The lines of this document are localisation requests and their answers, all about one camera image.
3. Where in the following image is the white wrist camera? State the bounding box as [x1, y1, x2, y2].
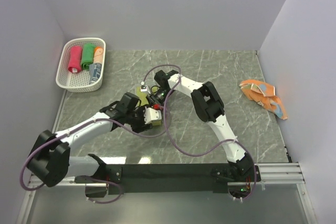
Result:
[140, 82, 151, 93]
[144, 108, 162, 126]

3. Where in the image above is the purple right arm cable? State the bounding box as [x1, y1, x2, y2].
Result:
[141, 64, 258, 202]

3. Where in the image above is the pink rolled towel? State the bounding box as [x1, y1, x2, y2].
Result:
[68, 46, 82, 73]

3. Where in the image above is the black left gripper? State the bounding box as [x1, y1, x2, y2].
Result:
[126, 104, 153, 134]

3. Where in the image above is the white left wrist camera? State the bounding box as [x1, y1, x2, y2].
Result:
[144, 108, 162, 126]

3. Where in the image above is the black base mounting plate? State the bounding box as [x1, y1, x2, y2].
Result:
[75, 163, 261, 198]

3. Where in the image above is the aluminium rail frame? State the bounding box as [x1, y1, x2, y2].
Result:
[15, 87, 318, 224]

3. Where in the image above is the green rolled towel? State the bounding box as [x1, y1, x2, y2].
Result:
[80, 43, 95, 70]

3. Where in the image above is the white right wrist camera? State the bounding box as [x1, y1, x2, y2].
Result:
[140, 82, 151, 93]

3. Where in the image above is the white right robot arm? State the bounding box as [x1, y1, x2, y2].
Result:
[154, 70, 258, 183]

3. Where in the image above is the orange patterned towel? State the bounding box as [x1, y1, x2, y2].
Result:
[239, 79, 288, 120]

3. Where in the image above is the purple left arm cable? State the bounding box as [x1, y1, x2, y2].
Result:
[20, 105, 173, 204]

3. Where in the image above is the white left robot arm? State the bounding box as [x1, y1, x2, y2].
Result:
[24, 92, 162, 187]

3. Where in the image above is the white plastic basket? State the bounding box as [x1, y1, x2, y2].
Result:
[56, 37, 106, 93]

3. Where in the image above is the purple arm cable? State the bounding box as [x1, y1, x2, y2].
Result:
[141, 64, 258, 202]
[20, 105, 173, 204]

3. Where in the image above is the orange rolled towel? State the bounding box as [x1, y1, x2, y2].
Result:
[93, 47, 104, 64]

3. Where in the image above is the grey yellow frog towel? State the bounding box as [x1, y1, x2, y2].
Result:
[135, 87, 158, 110]

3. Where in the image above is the blue patterned rolled towel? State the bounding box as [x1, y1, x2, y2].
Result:
[89, 62, 102, 84]

